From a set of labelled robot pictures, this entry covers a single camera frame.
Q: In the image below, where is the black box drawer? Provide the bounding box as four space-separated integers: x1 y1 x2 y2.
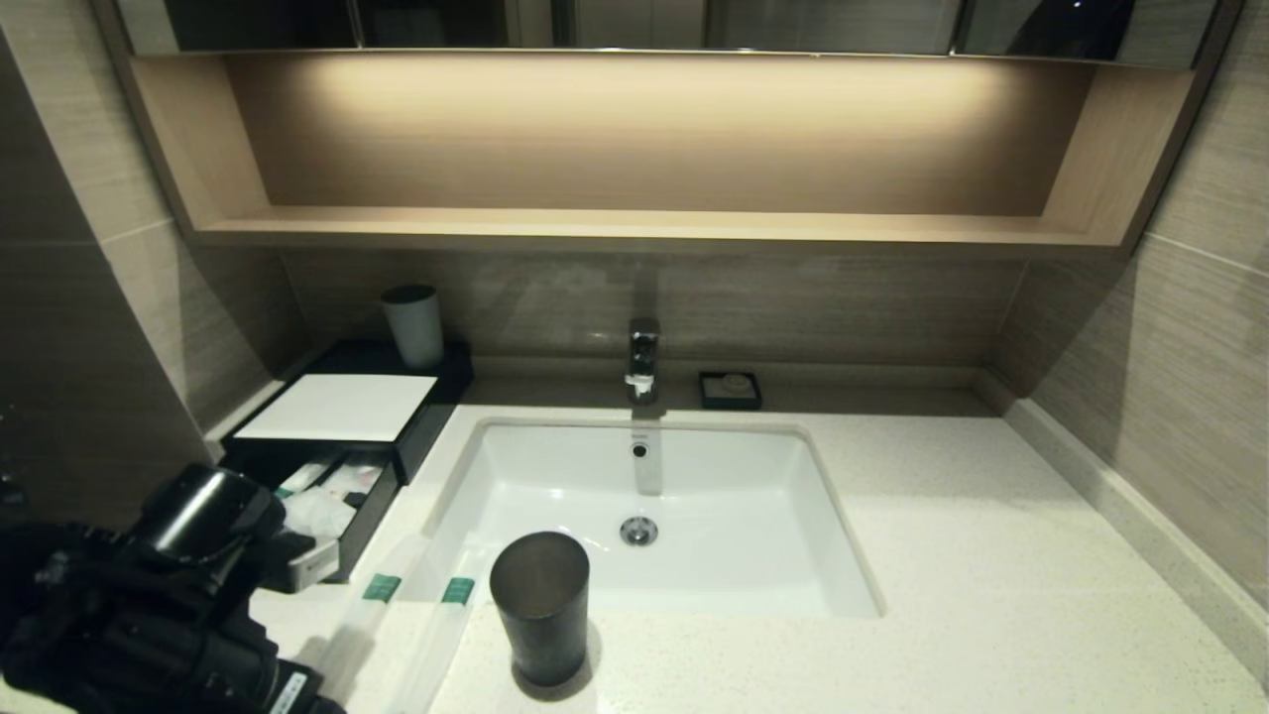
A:
223 441 403 586

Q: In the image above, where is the frosted dental kit packet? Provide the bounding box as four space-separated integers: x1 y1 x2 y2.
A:
392 540 487 714
317 535 427 705
276 458 333 500

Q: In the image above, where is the mirror cabinet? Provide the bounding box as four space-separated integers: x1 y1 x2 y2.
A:
109 0 1230 65

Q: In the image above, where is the chrome faucet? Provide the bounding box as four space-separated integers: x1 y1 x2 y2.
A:
625 317 662 403

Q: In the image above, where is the grey white cup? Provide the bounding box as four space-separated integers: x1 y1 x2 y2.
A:
382 284 444 369

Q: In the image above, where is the white crumpled pouch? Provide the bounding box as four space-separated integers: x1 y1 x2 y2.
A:
283 488 356 541

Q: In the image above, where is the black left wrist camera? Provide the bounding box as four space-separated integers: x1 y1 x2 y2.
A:
134 463 340 594

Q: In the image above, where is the black storage box housing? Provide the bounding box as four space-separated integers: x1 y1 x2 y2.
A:
223 340 474 487

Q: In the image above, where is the white ceramic sink basin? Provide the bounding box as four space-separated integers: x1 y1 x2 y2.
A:
421 416 885 621

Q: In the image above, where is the dark metal tumbler cup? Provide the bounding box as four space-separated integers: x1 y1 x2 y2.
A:
489 532 591 687

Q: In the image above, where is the wooden wall shelf niche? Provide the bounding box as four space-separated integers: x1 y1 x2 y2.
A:
89 45 1240 259

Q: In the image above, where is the black soap dish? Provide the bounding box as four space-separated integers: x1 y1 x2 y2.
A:
699 371 763 411

